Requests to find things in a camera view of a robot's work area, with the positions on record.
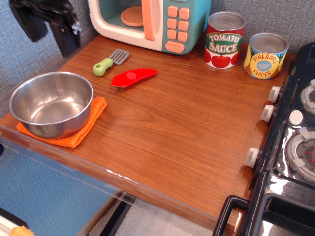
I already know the white stove knob rear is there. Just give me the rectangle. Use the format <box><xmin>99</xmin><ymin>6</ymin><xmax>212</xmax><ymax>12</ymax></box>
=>
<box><xmin>268</xmin><ymin>86</ymin><xmax>281</xmax><ymax>103</ymax></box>

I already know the green handled grey toy spatula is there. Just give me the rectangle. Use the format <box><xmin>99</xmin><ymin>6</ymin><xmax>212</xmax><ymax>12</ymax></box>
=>
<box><xmin>92</xmin><ymin>49</ymin><xmax>129</xmax><ymax>77</ymax></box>

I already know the grey front stove burner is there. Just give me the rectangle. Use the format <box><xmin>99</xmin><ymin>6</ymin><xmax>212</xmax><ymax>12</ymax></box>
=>
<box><xmin>286</xmin><ymin>127</ymin><xmax>315</xmax><ymax>182</ymax></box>

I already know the grey stove burner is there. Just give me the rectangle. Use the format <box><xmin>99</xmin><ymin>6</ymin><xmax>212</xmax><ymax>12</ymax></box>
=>
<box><xmin>286</xmin><ymin>127</ymin><xmax>315</xmax><ymax>182</ymax></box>
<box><xmin>300</xmin><ymin>79</ymin><xmax>315</xmax><ymax>115</ymax></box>

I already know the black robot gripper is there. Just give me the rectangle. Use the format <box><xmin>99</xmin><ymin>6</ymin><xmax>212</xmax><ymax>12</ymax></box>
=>
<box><xmin>9</xmin><ymin>0</ymin><xmax>81</xmax><ymax>57</ymax></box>

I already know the pineapple slices can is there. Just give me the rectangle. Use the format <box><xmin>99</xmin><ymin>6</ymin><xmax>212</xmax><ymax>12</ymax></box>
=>
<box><xmin>243</xmin><ymin>32</ymin><xmax>289</xmax><ymax>80</ymax></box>

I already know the white stove knob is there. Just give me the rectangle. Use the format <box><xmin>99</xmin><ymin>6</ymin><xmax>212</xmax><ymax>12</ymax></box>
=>
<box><xmin>261</xmin><ymin>105</ymin><xmax>274</xmax><ymax>123</ymax></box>
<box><xmin>246</xmin><ymin>147</ymin><xmax>260</xmax><ymax>168</ymax></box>
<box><xmin>268</xmin><ymin>86</ymin><xmax>281</xmax><ymax>103</ymax></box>

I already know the white stove knob front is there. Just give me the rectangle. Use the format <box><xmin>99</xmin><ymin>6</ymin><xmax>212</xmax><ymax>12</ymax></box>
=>
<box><xmin>246</xmin><ymin>147</ymin><xmax>260</xmax><ymax>168</ymax></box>

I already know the white stove knob middle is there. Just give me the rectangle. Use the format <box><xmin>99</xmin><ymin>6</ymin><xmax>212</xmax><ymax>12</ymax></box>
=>
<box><xmin>261</xmin><ymin>105</ymin><xmax>274</xmax><ymax>123</ymax></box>

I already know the black oven door handle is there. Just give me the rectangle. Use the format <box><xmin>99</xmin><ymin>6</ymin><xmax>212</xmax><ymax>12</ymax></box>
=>
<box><xmin>213</xmin><ymin>195</ymin><xmax>250</xmax><ymax>236</ymax></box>

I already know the white round stove button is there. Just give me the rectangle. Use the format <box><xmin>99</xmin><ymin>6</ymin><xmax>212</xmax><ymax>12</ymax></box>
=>
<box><xmin>288</xmin><ymin>110</ymin><xmax>303</xmax><ymax>126</ymax></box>

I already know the grey rear stove burner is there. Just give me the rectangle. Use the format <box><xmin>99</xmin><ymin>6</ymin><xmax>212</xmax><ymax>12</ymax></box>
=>
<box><xmin>300</xmin><ymin>79</ymin><xmax>315</xmax><ymax>115</ymax></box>

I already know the teal and white toy microwave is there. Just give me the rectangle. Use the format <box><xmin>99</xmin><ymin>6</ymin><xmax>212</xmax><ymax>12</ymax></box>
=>
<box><xmin>88</xmin><ymin>0</ymin><xmax>211</xmax><ymax>55</ymax></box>

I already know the stainless steel pot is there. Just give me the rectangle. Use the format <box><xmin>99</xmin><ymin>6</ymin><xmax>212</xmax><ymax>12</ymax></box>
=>
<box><xmin>9</xmin><ymin>72</ymin><xmax>94</xmax><ymax>139</ymax></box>

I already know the orange microwave turntable plate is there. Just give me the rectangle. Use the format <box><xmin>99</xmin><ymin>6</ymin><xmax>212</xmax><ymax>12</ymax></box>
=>
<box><xmin>120</xmin><ymin>6</ymin><xmax>143</xmax><ymax>27</ymax></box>

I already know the black toy stove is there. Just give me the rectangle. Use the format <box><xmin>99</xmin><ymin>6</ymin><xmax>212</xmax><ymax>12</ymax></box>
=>
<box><xmin>213</xmin><ymin>42</ymin><xmax>315</xmax><ymax>236</ymax></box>

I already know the tomato sauce can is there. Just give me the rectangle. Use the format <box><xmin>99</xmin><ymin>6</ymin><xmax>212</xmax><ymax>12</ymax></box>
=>
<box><xmin>204</xmin><ymin>11</ymin><xmax>246</xmax><ymax>69</ymax></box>

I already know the orange folded towel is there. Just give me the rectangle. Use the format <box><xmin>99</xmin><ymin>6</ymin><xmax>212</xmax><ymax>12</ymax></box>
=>
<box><xmin>16</xmin><ymin>96</ymin><xmax>107</xmax><ymax>148</ymax></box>

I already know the orange object at bottom left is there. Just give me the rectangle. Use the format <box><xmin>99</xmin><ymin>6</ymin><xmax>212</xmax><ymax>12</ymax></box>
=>
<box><xmin>9</xmin><ymin>226</ymin><xmax>35</xmax><ymax>236</ymax></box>

